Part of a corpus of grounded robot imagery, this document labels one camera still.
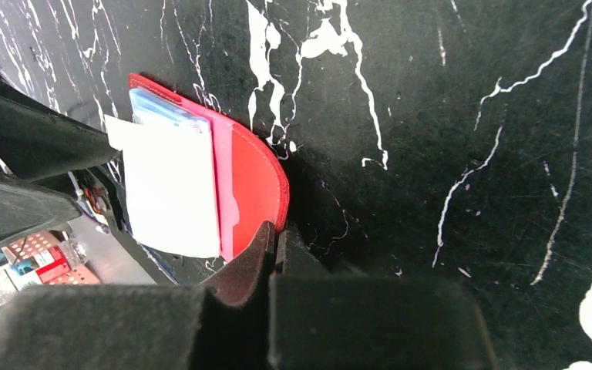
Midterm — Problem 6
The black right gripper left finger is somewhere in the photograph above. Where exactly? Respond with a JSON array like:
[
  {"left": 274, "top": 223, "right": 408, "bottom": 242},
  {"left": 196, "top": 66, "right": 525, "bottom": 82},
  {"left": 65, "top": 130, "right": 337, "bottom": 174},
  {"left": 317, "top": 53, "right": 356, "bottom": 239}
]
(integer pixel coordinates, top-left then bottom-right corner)
[{"left": 0, "top": 221, "right": 276, "bottom": 369}]

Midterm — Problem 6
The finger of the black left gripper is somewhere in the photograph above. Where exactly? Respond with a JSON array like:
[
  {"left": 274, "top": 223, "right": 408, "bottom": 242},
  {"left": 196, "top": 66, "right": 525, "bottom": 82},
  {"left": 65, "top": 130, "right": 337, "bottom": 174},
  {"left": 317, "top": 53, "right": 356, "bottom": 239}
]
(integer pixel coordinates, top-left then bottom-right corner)
[
  {"left": 0, "top": 172, "right": 82, "bottom": 247},
  {"left": 0, "top": 77, "right": 118, "bottom": 180}
]

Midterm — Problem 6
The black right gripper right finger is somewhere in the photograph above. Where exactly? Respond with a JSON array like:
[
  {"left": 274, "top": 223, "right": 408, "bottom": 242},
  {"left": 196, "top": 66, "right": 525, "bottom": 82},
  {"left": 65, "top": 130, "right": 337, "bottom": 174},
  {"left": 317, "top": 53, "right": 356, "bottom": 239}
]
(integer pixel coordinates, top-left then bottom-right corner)
[{"left": 267, "top": 228, "right": 498, "bottom": 369}]

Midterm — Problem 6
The red leather card holder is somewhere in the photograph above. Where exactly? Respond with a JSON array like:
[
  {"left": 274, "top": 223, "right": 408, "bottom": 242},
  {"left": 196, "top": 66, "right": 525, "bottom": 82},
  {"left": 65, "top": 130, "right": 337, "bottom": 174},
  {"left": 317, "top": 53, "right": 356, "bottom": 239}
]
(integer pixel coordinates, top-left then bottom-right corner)
[{"left": 104, "top": 73, "right": 289, "bottom": 261}]

